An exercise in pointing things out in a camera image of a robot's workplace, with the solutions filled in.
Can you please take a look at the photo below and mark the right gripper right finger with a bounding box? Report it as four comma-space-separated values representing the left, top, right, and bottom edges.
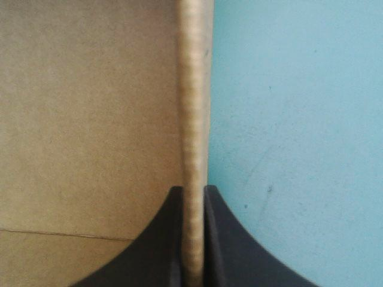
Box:
202, 184, 315, 287

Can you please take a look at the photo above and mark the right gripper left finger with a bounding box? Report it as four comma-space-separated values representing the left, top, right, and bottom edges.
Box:
71, 185, 187, 287

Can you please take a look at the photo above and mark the brown cardboard box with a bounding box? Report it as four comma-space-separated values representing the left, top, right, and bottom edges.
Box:
0, 0, 215, 287

